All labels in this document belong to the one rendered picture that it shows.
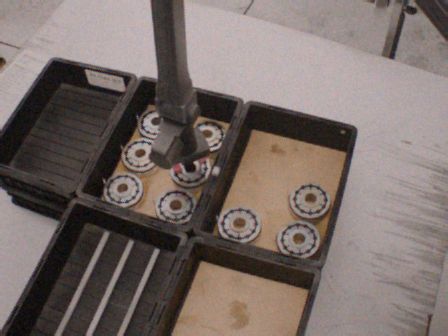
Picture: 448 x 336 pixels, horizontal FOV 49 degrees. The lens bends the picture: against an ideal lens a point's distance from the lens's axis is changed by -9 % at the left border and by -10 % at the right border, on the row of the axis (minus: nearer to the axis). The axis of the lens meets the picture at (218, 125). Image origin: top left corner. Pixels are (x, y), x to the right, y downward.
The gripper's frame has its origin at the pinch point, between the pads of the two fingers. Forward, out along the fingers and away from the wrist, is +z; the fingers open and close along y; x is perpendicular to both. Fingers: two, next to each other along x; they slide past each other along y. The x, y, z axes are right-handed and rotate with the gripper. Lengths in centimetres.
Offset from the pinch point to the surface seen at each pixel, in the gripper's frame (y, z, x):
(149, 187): -11.1, 3.7, 1.2
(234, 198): 6.5, 4.1, -11.1
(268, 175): 17.0, 4.7, -9.1
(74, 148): -25.9, 3.8, 22.0
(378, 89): 69, 21, 9
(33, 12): -32, 93, 201
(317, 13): 118, 97, 114
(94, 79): -13.2, -0.6, 38.6
